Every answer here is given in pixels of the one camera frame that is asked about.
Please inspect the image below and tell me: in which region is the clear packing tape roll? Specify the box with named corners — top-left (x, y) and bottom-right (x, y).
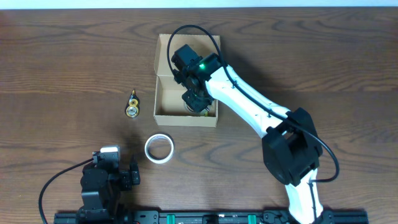
top-left (184, 103), bottom-right (215, 117)

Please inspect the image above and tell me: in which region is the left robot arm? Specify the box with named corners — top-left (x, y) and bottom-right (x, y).
top-left (78, 160), bottom-right (141, 223)

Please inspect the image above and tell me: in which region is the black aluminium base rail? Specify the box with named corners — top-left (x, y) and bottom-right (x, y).
top-left (53, 208), bottom-right (371, 224)

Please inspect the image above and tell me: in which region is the yellow black correction tape dispenser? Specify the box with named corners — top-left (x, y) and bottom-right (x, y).
top-left (125, 89), bottom-right (140, 118)

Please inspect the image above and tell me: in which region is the white masking tape roll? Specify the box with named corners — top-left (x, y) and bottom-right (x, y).
top-left (144, 133), bottom-right (175, 164)

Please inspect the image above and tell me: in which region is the brown cardboard box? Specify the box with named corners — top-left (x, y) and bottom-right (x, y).
top-left (154, 34), bottom-right (218, 128)

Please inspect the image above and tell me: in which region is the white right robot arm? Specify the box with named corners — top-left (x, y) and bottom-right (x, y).
top-left (167, 45), bottom-right (323, 223)

